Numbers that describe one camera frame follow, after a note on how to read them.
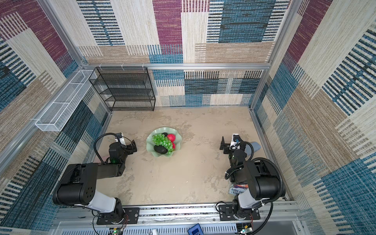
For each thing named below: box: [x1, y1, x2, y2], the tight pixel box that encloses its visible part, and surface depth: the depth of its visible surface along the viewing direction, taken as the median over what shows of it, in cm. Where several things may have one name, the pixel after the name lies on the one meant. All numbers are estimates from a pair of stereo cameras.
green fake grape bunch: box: [151, 133, 174, 154], surface depth 93 cm
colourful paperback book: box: [228, 184, 249, 196], surface depth 81 cm
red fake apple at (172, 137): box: [166, 133, 176, 146], surface depth 96 cm
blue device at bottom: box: [187, 223, 205, 235], surface depth 66 cm
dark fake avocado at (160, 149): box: [153, 144, 168, 155], surface depth 94 cm
